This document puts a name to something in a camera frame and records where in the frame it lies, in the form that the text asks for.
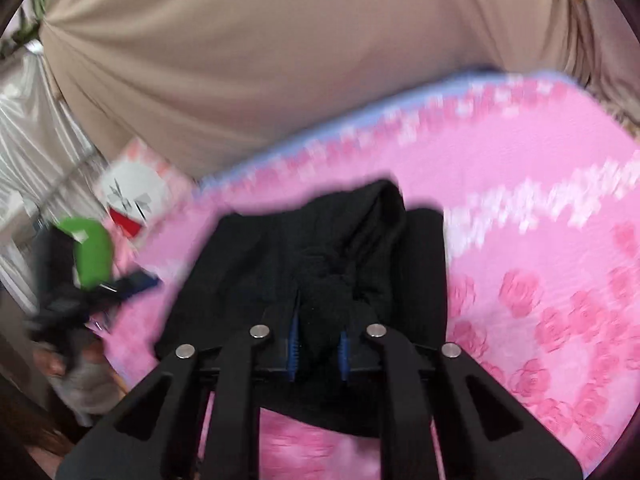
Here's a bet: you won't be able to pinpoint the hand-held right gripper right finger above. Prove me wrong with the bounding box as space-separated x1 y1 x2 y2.
337 322 583 480

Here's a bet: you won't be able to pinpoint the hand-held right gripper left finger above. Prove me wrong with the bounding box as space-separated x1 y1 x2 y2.
55 305 301 480

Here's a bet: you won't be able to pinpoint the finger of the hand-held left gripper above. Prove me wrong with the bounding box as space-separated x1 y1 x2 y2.
100 267 163 302

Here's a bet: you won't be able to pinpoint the black pants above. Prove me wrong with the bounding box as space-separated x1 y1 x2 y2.
152 178 448 438

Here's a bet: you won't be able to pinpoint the person's left forearm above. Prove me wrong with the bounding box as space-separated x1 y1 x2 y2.
35 345 127 428

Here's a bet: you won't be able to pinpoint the green plush pillow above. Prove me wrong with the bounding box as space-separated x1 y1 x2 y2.
57 216 115 291

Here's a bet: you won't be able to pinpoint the white bunny face pillow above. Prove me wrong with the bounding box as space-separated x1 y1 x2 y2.
97 137 198 251

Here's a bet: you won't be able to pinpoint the silver satin curtain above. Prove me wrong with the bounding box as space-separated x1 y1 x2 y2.
0 45 106 311

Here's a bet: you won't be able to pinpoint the pink floral bed sheet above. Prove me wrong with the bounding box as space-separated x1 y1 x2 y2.
100 72 640 480

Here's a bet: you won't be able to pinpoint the beige cloth drape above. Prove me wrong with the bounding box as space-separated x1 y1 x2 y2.
37 0 640 176

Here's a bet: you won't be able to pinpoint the green plant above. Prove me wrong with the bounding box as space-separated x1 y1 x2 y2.
15 0 58 56

